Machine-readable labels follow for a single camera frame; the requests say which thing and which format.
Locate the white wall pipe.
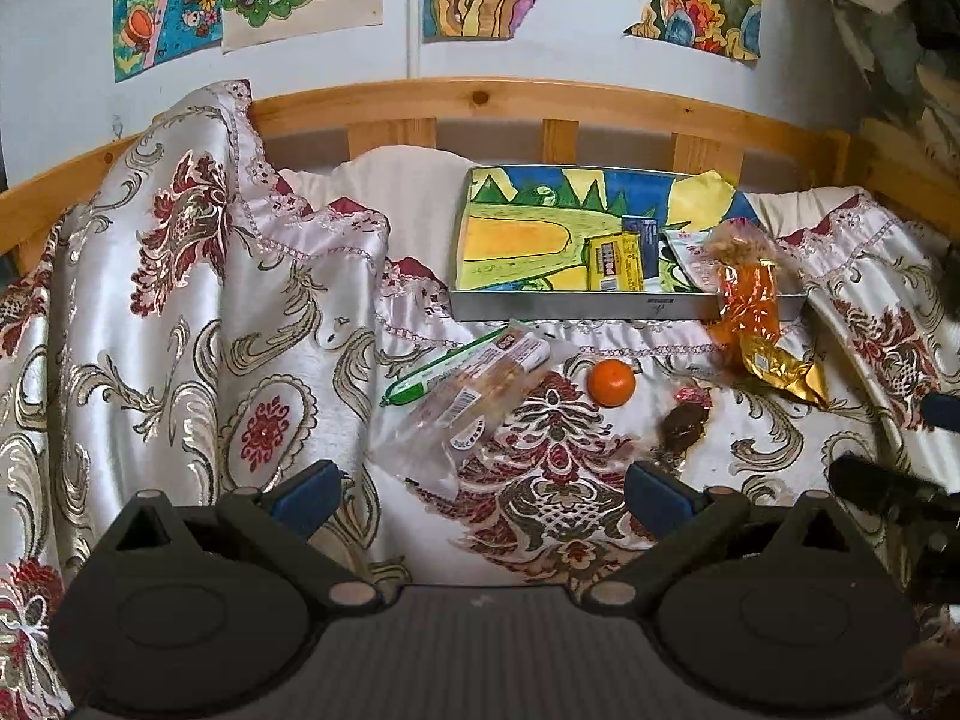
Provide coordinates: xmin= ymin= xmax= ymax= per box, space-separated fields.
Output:
xmin=405 ymin=0 xmax=423 ymax=80

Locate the grey tray with colourful drawing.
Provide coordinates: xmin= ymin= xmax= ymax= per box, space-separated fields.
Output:
xmin=449 ymin=164 xmax=776 ymax=322

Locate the brown wrapped candy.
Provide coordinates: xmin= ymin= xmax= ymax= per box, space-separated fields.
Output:
xmin=654 ymin=383 xmax=713 ymax=476

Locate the orange gold snack packet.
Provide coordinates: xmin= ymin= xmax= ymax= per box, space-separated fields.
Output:
xmin=716 ymin=260 xmax=828 ymax=410

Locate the green white pen-like tube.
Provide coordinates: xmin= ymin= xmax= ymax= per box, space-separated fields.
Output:
xmin=379 ymin=327 xmax=506 ymax=406

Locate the green white snack packet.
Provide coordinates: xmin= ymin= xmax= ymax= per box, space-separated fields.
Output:
xmin=664 ymin=231 xmax=721 ymax=294

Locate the red-haired girl wall drawing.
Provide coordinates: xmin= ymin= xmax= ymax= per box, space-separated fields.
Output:
xmin=112 ymin=0 xmax=223 ymax=82

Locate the yellow snack bar wrapper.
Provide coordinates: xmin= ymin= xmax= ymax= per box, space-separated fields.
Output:
xmin=586 ymin=232 xmax=644 ymax=293

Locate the floral satin sofa cover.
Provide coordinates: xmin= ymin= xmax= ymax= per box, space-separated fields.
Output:
xmin=2 ymin=82 xmax=958 ymax=718

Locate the clear rice cake snack packet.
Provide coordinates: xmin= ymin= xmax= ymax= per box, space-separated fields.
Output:
xmin=703 ymin=218 xmax=779 ymax=265

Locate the cream cushion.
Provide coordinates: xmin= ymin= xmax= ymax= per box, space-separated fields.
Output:
xmin=280 ymin=145 xmax=475 ymax=286

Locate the small orange tangerine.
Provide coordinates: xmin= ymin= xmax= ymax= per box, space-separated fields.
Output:
xmin=586 ymin=359 xmax=636 ymax=408

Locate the wooden sofa frame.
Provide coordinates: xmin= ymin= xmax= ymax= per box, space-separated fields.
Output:
xmin=0 ymin=76 xmax=960 ymax=280

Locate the clear biscuit sleeve packet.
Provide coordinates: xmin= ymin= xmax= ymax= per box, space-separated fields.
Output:
xmin=371 ymin=322 xmax=574 ymax=500

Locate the dark blue snack box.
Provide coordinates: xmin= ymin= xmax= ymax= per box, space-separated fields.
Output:
xmin=622 ymin=215 xmax=659 ymax=289

